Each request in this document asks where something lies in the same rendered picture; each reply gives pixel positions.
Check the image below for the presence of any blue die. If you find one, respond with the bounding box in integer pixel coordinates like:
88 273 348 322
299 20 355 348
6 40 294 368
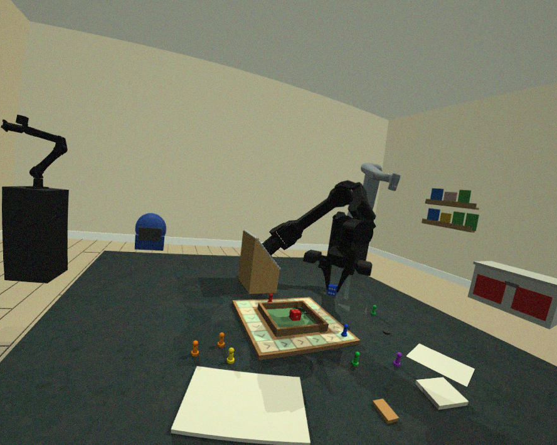
327 284 338 296

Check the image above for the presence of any red die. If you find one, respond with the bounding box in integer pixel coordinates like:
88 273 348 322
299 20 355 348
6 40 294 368
289 309 302 321

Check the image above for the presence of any yellow pawn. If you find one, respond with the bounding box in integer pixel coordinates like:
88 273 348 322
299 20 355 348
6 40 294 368
226 348 235 364

